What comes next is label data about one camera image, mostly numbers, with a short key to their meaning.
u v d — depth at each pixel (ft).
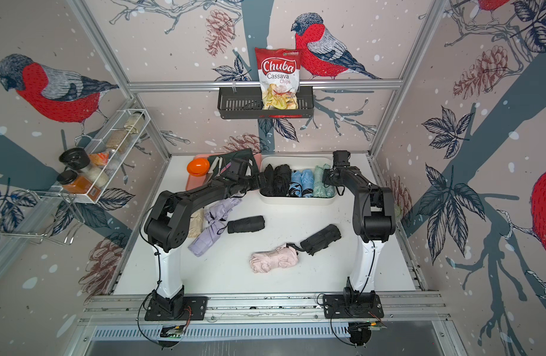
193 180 3.60
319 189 3.29
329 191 3.23
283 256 2.62
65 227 2.25
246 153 4.01
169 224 1.75
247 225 2.96
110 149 2.45
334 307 2.39
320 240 2.78
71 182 1.94
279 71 2.69
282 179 3.28
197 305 2.42
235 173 2.58
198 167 3.65
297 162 3.64
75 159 2.03
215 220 3.02
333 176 2.55
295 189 3.27
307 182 3.31
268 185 3.30
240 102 3.11
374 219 1.78
